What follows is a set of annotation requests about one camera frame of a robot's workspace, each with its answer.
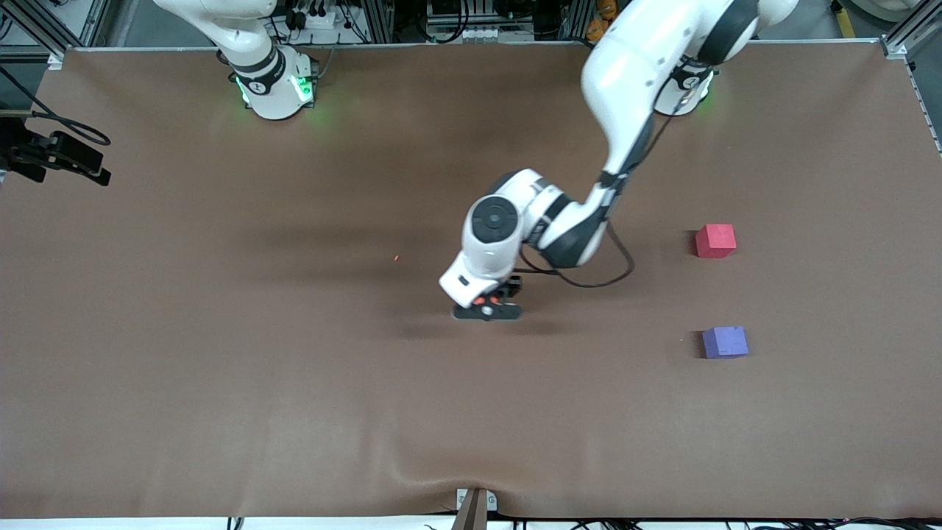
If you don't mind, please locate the red foam block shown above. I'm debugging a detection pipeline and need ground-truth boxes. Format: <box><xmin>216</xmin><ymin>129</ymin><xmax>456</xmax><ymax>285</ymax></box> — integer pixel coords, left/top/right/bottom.
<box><xmin>695</xmin><ymin>223</ymin><xmax>737</xmax><ymax>259</ymax></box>

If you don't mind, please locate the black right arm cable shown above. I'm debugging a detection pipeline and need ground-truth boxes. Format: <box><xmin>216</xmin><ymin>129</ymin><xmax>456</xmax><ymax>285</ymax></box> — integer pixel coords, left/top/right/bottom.
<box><xmin>0</xmin><ymin>65</ymin><xmax>113</xmax><ymax>147</ymax></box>

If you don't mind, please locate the brown table mat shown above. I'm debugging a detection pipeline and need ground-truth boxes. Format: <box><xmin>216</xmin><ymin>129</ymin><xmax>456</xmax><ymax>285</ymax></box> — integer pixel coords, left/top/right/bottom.
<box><xmin>0</xmin><ymin>43</ymin><xmax>942</xmax><ymax>520</ymax></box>

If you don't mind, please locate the white power strip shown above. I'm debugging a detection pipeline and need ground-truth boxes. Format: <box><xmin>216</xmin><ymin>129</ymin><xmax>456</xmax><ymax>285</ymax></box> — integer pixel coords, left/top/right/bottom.
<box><xmin>297</xmin><ymin>6</ymin><xmax>341</xmax><ymax>32</ymax></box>

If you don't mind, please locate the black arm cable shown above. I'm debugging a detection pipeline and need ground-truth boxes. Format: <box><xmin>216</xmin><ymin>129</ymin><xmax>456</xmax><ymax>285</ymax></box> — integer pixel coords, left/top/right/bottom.
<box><xmin>0</xmin><ymin>65</ymin><xmax>113</xmax><ymax>147</ymax></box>
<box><xmin>521</xmin><ymin>96</ymin><xmax>637</xmax><ymax>289</ymax></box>

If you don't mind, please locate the purple foam block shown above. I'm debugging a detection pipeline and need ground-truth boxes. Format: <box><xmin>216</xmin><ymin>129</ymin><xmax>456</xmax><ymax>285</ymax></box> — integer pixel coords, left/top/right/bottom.
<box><xmin>701</xmin><ymin>325</ymin><xmax>750</xmax><ymax>360</ymax></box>

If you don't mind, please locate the metal clamp bracket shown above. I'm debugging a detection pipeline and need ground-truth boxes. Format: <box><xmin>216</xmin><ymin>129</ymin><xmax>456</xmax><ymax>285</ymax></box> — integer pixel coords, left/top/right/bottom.
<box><xmin>452</xmin><ymin>487</ymin><xmax>499</xmax><ymax>530</ymax></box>

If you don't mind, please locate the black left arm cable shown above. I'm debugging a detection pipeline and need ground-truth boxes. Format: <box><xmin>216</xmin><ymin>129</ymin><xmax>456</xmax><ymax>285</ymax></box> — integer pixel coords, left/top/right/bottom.
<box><xmin>521</xmin><ymin>96</ymin><xmax>637</xmax><ymax>289</ymax></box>

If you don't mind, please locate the white terminal strip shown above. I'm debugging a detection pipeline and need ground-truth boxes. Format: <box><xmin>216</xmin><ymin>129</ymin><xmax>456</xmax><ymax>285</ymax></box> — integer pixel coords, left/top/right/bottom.
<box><xmin>433</xmin><ymin>25</ymin><xmax>536</xmax><ymax>44</ymax></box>

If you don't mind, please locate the bag of orange items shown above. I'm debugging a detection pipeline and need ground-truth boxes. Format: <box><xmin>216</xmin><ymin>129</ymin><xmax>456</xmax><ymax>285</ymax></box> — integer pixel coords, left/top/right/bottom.
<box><xmin>586</xmin><ymin>0</ymin><xmax>626</xmax><ymax>43</ymax></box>

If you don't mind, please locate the aluminium frame post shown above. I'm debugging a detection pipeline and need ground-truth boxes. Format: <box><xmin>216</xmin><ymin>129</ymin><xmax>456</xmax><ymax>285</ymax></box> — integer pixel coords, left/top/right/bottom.
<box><xmin>0</xmin><ymin>0</ymin><xmax>113</xmax><ymax>61</ymax></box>
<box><xmin>879</xmin><ymin>0</ymin><xmax>942</xmax><ymax>155</ymax></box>

